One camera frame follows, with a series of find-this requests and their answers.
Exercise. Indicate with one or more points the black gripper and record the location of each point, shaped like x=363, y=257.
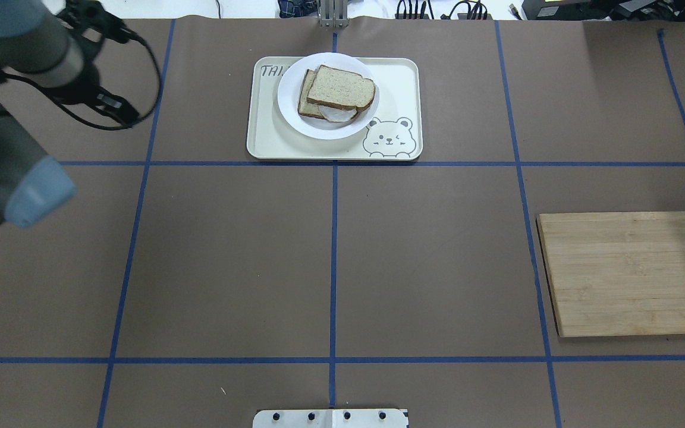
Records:
x=79, y=87

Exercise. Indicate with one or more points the white round plate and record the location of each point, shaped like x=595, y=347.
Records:
x=289, y=88

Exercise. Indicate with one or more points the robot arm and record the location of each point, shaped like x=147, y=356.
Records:
x=55, y=54

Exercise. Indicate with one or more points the bottom bread slice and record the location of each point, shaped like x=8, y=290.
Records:
x=306, y=108

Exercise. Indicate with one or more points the bread slice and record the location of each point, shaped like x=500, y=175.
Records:
x=306, y=108
x=341, y=89

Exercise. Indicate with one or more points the top bread slice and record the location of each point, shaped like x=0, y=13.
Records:
x=341, y=89

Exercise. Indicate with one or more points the cream bear serving tray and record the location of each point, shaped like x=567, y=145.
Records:
x=394, y=134

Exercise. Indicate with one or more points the bamboo cutting board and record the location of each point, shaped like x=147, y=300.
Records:
x=615, y=273

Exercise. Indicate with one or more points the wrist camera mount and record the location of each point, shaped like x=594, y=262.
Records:
x=81, y=16

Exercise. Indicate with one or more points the aluminium frame post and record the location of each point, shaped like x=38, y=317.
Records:
x=333, y=13

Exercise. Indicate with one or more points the white camera mast base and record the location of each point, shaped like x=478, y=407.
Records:
x=356, y=417

